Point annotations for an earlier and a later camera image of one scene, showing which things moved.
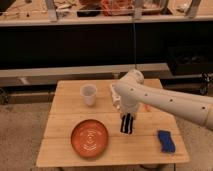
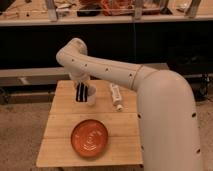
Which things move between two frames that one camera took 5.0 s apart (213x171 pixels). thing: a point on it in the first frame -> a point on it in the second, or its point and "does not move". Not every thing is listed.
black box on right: (191, 60) does not move
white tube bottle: (116, 95) does not move
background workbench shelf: (21, 13) does not move
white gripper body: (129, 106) -> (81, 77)
